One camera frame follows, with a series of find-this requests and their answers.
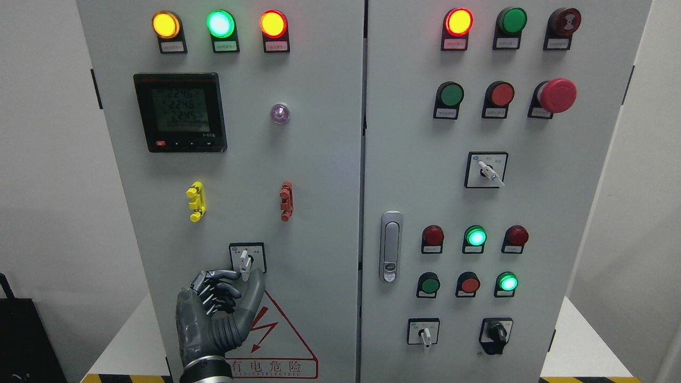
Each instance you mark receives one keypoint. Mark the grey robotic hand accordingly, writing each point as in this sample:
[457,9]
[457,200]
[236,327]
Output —
[213,316]

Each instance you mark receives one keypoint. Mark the white rotary switch door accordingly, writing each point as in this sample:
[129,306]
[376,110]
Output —
[247,257]

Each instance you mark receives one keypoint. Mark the robot forearm with silver cuff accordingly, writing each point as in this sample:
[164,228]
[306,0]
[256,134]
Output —
[207,369]

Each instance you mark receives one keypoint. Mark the red electric hazard warning sticker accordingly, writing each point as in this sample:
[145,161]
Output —
[274,348]

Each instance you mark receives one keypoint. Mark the yellow terminal clip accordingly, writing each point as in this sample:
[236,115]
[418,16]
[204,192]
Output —
[196,201]

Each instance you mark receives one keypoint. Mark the red terminal clip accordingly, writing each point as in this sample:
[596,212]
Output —
[286,201]

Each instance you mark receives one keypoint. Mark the black bag at left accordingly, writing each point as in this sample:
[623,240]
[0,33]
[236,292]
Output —
[27,355]

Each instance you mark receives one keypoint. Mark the left grey cabinet door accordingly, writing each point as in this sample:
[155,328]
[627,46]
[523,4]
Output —
[313,257]

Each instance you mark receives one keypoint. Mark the grey cabinet door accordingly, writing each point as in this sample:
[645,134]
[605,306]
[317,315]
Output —
[313,257]
[416,165]

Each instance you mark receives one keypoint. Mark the black digital power meter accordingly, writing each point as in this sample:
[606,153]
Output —
[181,112]

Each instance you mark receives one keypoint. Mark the green push button lower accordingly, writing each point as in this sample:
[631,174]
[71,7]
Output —
[428,285]

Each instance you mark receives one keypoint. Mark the green push button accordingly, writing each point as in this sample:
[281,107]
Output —
[448,98]
[428,285]

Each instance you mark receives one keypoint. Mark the clear light bulb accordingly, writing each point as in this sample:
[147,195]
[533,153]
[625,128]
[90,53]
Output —
[280,113]

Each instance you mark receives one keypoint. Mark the dark red indicator left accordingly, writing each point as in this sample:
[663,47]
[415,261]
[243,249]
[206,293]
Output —
[432,240]

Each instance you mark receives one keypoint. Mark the dark red indicator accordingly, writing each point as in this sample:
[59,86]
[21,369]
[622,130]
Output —
[432,240]
[515,239]

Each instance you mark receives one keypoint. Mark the red push button lower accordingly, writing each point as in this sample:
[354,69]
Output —
[467,285]

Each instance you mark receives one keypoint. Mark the red push button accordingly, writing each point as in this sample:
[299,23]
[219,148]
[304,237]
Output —
[497,98]
[467,285]

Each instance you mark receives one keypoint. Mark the green lit indicator middle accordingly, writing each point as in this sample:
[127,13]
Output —
[474,240]

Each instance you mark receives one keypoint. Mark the black rotary selector knob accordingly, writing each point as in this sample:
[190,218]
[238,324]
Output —
[494,334]

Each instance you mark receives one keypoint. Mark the green lit indicator light top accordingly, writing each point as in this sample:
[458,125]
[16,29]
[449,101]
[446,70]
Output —
[224,34]

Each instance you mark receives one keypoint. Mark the yellow indicator light top left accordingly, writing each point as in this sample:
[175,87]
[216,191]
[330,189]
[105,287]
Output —
[169,32]

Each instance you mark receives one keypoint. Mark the green lit button lower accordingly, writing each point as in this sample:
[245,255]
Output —
[506,285]

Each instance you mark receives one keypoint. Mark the red-orange indicator light left door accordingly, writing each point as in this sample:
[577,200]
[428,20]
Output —
[274,28]

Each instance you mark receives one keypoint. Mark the dark red indicator right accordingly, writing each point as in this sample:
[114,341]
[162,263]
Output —
[515,239]

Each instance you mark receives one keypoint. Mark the green push button upper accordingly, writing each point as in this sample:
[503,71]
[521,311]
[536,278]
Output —
[448,98]

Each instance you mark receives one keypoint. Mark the right grey cabinet door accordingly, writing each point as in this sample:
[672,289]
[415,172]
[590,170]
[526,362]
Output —
[416,165]

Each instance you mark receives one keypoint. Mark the red push button upper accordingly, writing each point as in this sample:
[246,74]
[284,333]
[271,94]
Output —
[497,98]

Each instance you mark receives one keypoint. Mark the white platform base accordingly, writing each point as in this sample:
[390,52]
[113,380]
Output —
[577,353]

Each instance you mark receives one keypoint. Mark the red lit indicator right door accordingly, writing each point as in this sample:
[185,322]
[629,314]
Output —
[455,30]

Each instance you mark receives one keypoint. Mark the red emergency stop mushroom button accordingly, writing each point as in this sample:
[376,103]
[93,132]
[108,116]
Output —
[552,97]

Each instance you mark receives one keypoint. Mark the green unlit indicator top right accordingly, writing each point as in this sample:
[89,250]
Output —
[509,25]

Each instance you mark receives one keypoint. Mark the dark red buzzer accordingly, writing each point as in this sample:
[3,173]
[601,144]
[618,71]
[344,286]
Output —
[561,26]

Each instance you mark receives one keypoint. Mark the silver door latch handle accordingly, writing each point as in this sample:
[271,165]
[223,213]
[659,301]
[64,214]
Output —
[390,245]

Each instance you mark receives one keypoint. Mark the white rotary switch lower right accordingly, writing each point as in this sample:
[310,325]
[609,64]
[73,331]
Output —
[422,332]

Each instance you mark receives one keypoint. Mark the white rotary switch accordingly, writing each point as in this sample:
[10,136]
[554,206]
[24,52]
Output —
[422,332]
[485,169]

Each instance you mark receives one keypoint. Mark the white rotary switch upper right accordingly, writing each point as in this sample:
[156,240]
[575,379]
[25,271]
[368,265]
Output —
[485,169]

